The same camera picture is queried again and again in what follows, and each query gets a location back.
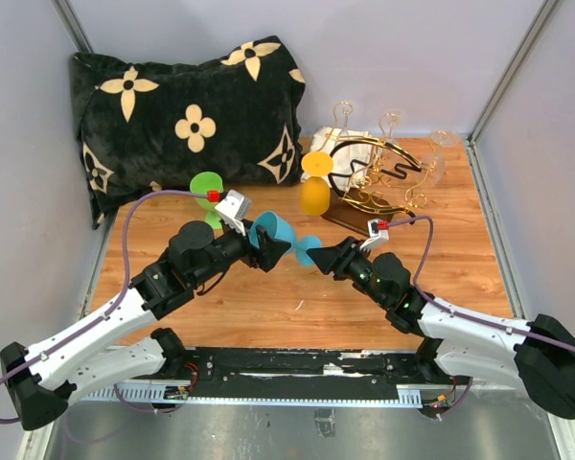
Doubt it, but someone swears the gold and black wine glass rack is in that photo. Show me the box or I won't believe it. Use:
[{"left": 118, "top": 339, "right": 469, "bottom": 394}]
[{"left": 321, "top": 101, "right": 432, "bottom": 235}]

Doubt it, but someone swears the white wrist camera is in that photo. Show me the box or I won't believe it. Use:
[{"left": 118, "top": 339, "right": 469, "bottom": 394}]
[
  {"left": 215, "top": 190, "right": 252, "bottom": 237},
  {"left": 359, "top": 218, "right": 390, "bottom": 253}
]

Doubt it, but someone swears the tall clear champagne flute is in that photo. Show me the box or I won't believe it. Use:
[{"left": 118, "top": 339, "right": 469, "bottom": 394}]
[{"left": 421, "top": 128, "right": 459, "bottom": 188}]

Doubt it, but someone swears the green plastic goblet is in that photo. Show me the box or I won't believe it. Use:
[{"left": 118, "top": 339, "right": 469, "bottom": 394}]
[{"left": 190, "top": 172, "right": 223, "bottom": 230}]

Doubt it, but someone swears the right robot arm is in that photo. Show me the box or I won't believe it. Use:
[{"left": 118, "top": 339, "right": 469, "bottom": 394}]
[{"left": 308, "top": 238, "right": 575, "bottom": 420}]

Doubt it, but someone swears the black floral plush pillow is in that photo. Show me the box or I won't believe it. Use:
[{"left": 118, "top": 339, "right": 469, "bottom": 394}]
[{"left": 69, "top": 35, "right": 306, "bottom": 227}]

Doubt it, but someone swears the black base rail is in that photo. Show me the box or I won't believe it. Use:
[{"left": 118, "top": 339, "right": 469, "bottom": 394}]
[{"left": 139, "top": 347, "right": 467, "bottom": 405}]

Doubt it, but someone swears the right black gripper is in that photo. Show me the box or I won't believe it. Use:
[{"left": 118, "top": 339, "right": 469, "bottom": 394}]
[{"left": 307, "top": 236, "right": 389, "bottom": 308}]

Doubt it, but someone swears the short clear wine glass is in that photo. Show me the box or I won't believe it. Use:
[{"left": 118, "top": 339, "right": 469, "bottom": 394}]
[{"left": 372, "top": 109, "right": 404, "bottom": 172}]

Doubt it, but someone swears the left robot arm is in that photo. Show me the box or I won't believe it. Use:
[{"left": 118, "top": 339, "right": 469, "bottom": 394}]
[{"left": 0, "top": 220, "right": 291, "bottom": 430}]

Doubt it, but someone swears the folded cream cloth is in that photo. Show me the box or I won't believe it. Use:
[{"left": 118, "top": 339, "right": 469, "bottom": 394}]
[{"left": 310, "top": 126, "right": 372, "bottom": 191}]

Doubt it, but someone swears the yellow plastic goblet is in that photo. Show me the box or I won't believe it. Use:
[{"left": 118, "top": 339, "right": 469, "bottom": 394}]
[{"left": 300, "top": 150, "right": 334, "bottom": 216}]

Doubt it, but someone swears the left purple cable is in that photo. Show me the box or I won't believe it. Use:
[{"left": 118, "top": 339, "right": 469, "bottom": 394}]
[{"left": 0, "top": 189, "right": 221, "bottom": 426}]

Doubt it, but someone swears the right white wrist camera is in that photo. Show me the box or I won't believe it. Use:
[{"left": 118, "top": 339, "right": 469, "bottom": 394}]
[{"left": 359, "top": 218, "right": 390, "bottom": 253}]

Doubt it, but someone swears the brown tinted clear goblet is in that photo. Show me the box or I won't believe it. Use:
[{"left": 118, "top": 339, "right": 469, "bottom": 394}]
[{"left": 334, "top": 105, "right": 353, "bottom": 142}]

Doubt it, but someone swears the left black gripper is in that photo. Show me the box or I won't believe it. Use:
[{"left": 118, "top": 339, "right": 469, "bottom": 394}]
[{"left": 191, "top": 218, "right": 291, "bottom": 288}]

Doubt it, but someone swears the blue plastic goblet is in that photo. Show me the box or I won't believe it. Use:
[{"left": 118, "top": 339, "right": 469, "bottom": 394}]
[{"left": 248, "top": 211, "right": 322, "bottom": 266}]

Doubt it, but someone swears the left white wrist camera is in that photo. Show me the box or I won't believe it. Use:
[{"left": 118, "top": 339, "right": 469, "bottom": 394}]
[{"left": 215, "top": 190, "right": 252, "bottom": 237}]

